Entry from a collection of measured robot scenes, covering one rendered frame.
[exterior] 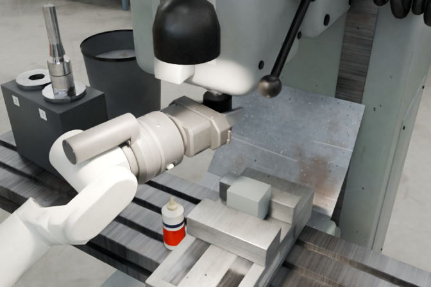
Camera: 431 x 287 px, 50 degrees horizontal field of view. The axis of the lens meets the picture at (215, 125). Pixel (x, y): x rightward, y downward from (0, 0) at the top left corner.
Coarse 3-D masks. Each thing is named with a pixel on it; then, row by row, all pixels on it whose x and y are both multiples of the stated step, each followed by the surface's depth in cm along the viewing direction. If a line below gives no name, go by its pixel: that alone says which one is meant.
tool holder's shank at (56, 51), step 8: (48, 8) 89; (48, 16) 89; (56, 16) 91; (48, 24) 90; (56, 24) 91; (48, 32) 91; (56, 32) 92; (56, 40) 92; (56, 48) 93; (56, 56) 93
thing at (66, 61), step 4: (64, 56) 96; (68, 56) 96; (48, 60) 95; (52, 60) 95; (60, 60) 95; (64, 60) 95; (68, 60) 95; (48, 64) 94; (52, 64) 94; (56, 64) 93; (60, 64) 94; (64, 64) 94; (68, 64) 95
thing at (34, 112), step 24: (24, 72) 106; (48, 72) 106; (24, 96) 99; (48, 96) 96; (72, 96) 96; (96, 96) 99; (24, 120) 103; (48, 120) 96; (72, 120) 96; (96, 120) 101; (24, 144) 109; (48, 144) 101; (48, 168) 106
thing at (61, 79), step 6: (48, 66) 95; (66, 66) 95; (54, 72) 94; (60, 72) 94; (66, 72) 95; (54, 78) 95; (60, 78) 95; (66, 78) 96; (72, 78) 97; (54, 84) 96; (60, 84) 96; (66, 84) 96; (72, 84) 98; (54, 90) 97; (60, 90) 96; (66, 90) 97; (72, 90) 98
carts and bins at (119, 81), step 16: (112, 32) 288; (128, 32) 290; (80, 48) 266; (96, 48) 285; (112, 48) 292; (128, 48) 295; (96, 64) 255; (112, 64) 252; (128, 64) 253; (96, 80) 262; (112, 80) 258; (128, 80) 259; (144, 80) 264; (160, 80) 282; (112, 96) 264; (128, 96) 264; (144, 96) 269; (160, 96) 288; (112, 112) 271; (128, 112) 270; (144, 112) 275
